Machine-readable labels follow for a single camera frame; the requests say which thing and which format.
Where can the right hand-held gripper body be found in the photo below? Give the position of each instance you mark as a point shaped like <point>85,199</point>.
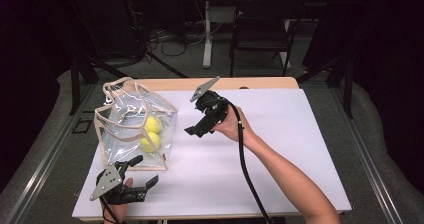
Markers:
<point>215,110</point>

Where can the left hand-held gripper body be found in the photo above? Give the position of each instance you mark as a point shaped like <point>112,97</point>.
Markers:
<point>108,180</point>

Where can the yellow tennis ball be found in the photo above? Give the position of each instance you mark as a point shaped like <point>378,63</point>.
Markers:
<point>150,142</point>
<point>153,124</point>

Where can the clear plastic bag beige trim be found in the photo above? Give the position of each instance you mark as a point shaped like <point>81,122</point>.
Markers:
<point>130,110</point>

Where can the person's right hand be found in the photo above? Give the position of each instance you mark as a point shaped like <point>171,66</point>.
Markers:
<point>231,127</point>

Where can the person's left hand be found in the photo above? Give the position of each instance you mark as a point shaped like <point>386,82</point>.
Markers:
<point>116,214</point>

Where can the wooden table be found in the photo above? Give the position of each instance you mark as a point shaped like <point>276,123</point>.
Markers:
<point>233,83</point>

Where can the white board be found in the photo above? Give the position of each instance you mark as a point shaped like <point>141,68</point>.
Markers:
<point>216,184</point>

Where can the black chair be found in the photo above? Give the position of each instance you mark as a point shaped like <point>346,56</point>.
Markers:
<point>260,27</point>

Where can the black metal stand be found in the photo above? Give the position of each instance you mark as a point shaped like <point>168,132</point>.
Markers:
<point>348,90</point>
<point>75,84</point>

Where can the grey metal rail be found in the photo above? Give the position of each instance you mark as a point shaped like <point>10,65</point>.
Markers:
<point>43,164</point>
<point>366,157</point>

